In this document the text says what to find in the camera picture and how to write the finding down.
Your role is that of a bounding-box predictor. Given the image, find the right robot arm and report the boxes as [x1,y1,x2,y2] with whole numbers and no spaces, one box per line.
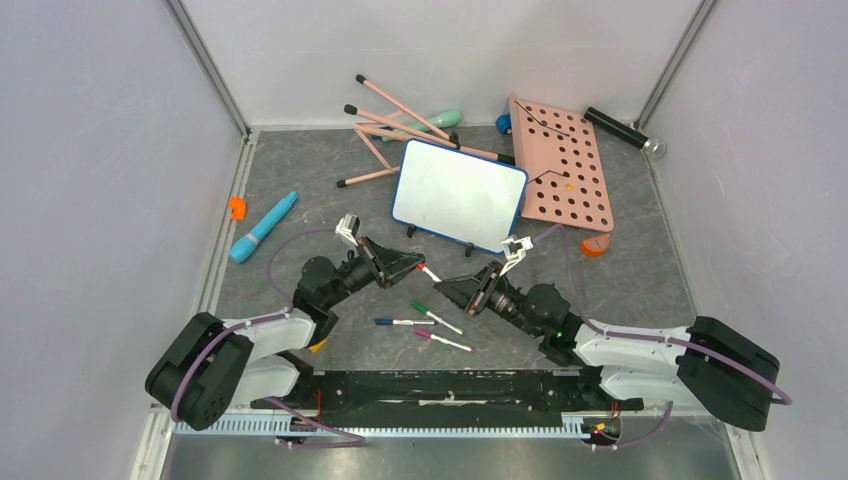
[434,261,786,432]

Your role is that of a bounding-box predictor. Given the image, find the blue framed whiteboard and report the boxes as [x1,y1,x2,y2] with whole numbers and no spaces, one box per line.
[391,139,529,253]

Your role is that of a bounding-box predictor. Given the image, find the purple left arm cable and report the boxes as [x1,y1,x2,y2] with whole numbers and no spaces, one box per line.
[170,228,368,452]

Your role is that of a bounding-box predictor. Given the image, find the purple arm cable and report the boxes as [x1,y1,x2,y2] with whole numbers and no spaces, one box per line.
[170,228,368,452]
[529,223,794,453]

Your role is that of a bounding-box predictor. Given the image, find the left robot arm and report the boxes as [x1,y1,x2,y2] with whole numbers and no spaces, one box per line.
[144,237,426,431]

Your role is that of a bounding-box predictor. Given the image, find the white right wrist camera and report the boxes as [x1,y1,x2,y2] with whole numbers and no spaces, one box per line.
[500,235,534,276]

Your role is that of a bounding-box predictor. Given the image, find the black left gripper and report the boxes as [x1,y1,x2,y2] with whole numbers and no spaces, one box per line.
[323,235,425,308]

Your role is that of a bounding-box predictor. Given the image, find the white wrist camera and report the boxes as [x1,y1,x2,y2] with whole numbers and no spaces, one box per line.
[335,213,360,249]
[500,235,534,276]

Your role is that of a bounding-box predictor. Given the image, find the yellow orange wedge block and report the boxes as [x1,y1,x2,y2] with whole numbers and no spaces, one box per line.
[308,339,327,353]

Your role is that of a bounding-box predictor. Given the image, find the blue whiteboard marker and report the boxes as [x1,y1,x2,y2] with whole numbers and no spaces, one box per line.
[374,318,436,326]

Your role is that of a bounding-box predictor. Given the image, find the pink whiteboard marker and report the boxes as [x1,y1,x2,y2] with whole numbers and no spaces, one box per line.
[413,328,476,353]

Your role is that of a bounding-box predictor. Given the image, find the pink perforated board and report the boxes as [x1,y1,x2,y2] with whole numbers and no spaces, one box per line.
[508,93,615,233]

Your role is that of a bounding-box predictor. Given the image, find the orange round tape measure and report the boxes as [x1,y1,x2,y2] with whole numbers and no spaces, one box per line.
[580,233,611,258]

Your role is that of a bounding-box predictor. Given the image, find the green whiteboard marker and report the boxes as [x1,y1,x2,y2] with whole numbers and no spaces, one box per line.
[410,302,464,335]

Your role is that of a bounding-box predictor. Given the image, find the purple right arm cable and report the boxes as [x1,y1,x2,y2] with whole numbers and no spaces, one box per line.
[529,223,794,453]

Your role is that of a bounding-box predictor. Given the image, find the blue toy marker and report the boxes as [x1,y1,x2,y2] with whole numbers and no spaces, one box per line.
[229,191,299,263]

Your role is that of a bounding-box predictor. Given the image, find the black flashlight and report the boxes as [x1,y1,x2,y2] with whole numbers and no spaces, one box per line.
[584,107,666,158]

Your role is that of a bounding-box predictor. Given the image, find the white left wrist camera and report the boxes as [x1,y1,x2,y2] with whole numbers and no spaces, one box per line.
[335,213,360,249]

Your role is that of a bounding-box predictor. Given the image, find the pink folding stand legs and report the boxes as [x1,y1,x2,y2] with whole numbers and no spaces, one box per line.
[336,73,516,189]

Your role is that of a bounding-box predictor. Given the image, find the small blue toy car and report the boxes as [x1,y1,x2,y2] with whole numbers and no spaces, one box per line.
[495,114,512,135]

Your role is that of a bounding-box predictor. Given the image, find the red whiteboard marker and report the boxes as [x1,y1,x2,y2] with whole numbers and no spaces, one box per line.
[416,263,442,283]

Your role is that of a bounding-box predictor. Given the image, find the mint green toy bottle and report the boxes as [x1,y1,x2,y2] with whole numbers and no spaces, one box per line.
[406,109,463,132]

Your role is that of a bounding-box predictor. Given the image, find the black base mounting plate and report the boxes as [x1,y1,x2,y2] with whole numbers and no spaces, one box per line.
[282,369,644,428]

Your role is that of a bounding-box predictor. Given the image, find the orange clip left edge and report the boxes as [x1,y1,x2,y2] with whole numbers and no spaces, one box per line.
[228,196,247,221]

